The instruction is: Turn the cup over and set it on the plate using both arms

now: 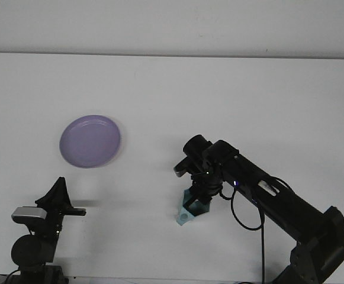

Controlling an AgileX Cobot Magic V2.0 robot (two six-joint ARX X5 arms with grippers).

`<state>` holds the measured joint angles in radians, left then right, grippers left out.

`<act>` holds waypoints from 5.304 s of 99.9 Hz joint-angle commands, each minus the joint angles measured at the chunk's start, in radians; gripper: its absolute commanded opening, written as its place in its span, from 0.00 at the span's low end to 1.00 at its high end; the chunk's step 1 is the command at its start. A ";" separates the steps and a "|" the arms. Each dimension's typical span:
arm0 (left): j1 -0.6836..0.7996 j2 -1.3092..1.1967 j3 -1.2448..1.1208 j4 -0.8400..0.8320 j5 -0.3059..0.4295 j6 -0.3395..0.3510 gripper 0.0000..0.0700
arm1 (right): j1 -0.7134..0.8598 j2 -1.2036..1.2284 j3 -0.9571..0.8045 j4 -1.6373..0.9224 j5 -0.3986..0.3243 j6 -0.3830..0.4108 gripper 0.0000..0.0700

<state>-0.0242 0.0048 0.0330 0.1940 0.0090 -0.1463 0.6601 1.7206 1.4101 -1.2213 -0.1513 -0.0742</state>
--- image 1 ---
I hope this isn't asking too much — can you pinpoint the pale blue hexagonal cup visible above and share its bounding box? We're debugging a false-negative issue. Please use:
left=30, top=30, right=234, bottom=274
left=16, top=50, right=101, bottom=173
left=175, top=189, right=211, bottom=227

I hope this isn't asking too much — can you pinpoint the purple round plate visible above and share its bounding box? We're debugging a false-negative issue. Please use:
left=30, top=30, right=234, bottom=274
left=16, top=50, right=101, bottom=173
left=59, top=114, right=122, bottom=169

